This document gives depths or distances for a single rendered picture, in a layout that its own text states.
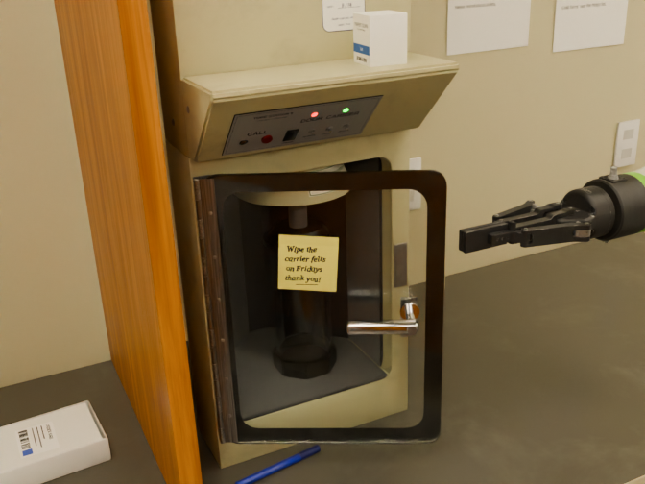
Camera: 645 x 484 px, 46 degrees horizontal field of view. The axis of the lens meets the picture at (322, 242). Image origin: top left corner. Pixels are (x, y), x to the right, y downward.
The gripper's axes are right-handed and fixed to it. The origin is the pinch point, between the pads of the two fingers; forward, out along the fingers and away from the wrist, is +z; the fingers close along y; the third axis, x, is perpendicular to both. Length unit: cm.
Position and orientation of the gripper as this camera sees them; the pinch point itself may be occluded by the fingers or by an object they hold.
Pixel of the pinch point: (483, 236)
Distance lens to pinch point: 105.4
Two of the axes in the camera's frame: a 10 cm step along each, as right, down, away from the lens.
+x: 0.4, 9.3, 3.6
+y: 4.3, 3.1, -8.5
